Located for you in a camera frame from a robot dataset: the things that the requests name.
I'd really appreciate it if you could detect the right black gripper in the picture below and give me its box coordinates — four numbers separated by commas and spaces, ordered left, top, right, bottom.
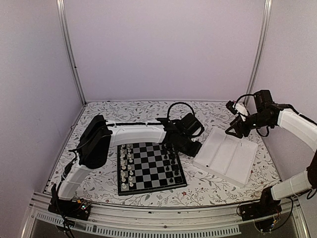
225, 112, 272, 139

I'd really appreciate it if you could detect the left aluminium frame post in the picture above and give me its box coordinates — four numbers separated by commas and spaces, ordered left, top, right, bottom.
56, 0, 87, 106

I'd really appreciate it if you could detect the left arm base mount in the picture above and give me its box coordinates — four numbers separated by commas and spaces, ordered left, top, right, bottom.
48, 197, 91, 221

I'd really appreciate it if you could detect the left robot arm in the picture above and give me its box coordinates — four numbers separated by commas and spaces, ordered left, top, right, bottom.
51, 113, 205, 215

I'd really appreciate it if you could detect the white plastic piece tray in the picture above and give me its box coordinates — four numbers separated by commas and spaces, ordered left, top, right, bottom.
193, 127, 258, 188

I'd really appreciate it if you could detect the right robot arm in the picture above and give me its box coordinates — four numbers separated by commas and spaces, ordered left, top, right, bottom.
225, 90, 317, 216

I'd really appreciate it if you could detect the floral patterned table mat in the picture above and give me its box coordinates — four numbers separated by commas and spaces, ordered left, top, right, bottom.
45, 101, 280, 207

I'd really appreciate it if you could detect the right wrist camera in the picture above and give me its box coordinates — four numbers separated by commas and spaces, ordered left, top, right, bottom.
226, 101, 249, 121

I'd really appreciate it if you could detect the aluminium frame post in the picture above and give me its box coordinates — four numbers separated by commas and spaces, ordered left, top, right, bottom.
246, 0, 272, 94
56, 0, 87, 106

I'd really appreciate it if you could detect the aluminium front rail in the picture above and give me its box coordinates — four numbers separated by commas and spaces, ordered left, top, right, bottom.
21, 192, 313, 238

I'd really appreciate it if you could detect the right aluminium frame post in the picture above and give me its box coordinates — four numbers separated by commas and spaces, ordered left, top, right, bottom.
246, 0, 272, 94

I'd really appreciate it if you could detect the black and grey chessboard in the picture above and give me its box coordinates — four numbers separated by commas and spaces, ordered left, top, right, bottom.
117, 142, 187, 196

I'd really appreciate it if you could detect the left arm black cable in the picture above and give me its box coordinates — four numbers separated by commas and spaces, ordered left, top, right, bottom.
167, 101, 195, 119

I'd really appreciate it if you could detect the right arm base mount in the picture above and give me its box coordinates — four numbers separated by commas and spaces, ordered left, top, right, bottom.
236, 200, 282, 233

